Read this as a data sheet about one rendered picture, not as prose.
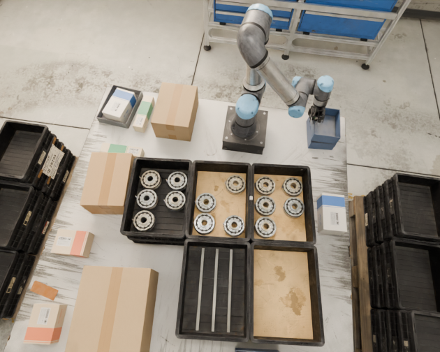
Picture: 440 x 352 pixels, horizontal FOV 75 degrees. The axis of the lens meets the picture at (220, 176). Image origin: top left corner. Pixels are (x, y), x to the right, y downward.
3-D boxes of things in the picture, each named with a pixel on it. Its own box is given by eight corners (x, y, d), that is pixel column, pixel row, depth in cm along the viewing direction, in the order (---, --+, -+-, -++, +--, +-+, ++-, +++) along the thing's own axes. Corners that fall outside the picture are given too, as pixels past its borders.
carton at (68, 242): (58, 254, 148) (50, 252, 142) (65, 232, 153) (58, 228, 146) (88, 258, 148) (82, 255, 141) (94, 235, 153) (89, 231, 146)
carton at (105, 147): (103, 156, 172) (99, 151, 167) (105, 147, 174) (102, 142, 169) (142, 161, 171) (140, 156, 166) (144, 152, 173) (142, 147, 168)
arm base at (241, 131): (235, 112, 173) (236, 103, 164) (258, 120, 172) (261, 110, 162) (227, 133, 168) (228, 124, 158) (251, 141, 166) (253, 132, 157)
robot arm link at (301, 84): (289, 89, 138) (312, 93, 135) (295, 72, 142) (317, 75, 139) (288, 100, 145) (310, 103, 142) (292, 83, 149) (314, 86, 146)
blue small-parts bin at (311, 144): (306, 121, 184) (309, 114, 178) (329, 123, 184) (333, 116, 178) (307, 148, 176) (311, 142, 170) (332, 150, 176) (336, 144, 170)
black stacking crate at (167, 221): (140, 167, 157) (135, 157, 147) (193, 170, 157) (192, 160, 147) (126, 239, 141) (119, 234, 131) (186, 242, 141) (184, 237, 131)
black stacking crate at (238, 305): (187, 243, 141) (185, 238, 130) (247, 246, 141) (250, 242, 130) (178, 334, 125) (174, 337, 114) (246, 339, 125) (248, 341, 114)
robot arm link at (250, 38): (244, 39, 106) (310, 116, 134) (253, 19, 110) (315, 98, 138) (223, 51, 115) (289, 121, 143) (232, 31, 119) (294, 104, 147)
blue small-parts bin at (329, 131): (311, 112, 177) (315, 105, 170) (335, 116, 176) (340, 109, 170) (310, 140, 169) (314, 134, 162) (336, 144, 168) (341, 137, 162)
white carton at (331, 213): (316, 198, 163) (322, 193, 155) (337, 200, 163) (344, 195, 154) (318, 232, 155) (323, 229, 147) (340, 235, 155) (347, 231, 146)
